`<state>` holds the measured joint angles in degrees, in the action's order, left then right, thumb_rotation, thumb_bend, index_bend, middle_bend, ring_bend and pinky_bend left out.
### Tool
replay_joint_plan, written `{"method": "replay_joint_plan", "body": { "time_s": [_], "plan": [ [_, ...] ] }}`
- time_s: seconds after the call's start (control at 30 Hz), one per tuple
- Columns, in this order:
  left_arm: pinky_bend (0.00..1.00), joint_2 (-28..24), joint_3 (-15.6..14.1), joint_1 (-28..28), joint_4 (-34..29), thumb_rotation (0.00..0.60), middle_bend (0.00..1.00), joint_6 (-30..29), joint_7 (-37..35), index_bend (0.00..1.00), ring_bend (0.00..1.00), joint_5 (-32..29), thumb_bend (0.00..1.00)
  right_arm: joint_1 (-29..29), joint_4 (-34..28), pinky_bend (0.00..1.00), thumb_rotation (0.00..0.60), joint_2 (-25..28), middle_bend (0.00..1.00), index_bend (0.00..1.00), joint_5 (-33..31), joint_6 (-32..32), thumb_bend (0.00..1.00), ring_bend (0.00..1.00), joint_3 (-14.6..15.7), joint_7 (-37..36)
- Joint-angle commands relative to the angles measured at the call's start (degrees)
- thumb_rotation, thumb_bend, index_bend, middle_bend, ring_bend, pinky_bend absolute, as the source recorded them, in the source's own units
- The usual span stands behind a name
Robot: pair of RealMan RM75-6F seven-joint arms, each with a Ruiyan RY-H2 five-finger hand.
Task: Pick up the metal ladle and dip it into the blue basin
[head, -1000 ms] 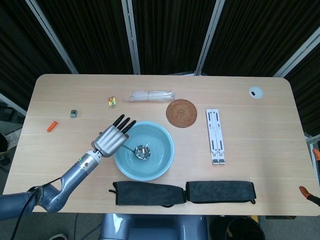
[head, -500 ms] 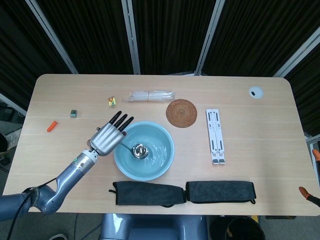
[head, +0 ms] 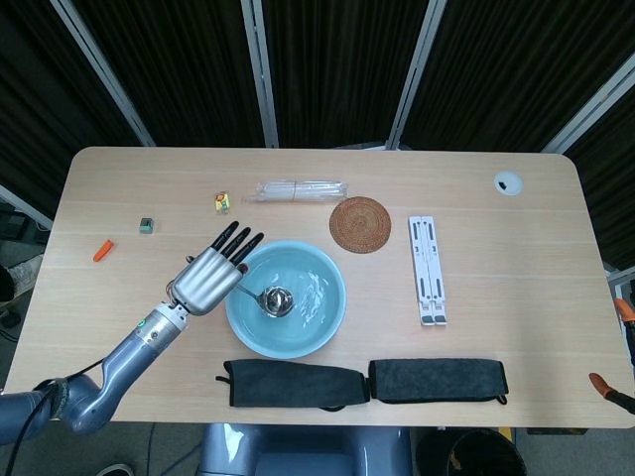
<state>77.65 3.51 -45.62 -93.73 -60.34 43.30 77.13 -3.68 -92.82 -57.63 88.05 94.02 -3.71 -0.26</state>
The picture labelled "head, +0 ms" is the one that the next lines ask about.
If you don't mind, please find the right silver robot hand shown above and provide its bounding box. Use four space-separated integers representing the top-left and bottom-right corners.
588 297 635 416

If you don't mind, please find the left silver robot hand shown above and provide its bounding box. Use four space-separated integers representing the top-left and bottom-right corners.
171 221 266 317

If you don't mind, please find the silver ladle spoon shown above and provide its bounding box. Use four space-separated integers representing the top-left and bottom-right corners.
235 282 298 319

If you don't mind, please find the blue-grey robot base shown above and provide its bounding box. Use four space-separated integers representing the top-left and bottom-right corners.
196 423 413 476

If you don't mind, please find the light blue bowl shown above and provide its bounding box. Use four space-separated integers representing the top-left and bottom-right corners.
224 240 348 360

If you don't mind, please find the clear plastic straw pack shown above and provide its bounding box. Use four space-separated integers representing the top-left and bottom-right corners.
241 180 349 205

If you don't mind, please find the dark grey folded towel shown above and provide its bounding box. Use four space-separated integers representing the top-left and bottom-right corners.
367 357 511 406
215 359 371 412

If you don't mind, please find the black waste bin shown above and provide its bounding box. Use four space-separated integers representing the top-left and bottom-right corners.
445 428 527 476

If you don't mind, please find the round woven brown coaster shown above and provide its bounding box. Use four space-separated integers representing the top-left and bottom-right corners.
329 196 393 255

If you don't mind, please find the white folding laptop stand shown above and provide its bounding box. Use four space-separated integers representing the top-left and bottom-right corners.
408 215 450 327

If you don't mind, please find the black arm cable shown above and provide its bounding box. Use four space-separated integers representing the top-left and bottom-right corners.
9 364 108 476

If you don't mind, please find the grey metal partition post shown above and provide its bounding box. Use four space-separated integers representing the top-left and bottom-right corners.
241 0 280 149
385 0 447 151
49 0 156 148
541 63 635 154
0 183 54 230

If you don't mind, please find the white table cable grommet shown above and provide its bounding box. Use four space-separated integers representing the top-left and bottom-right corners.
493 171 524 196

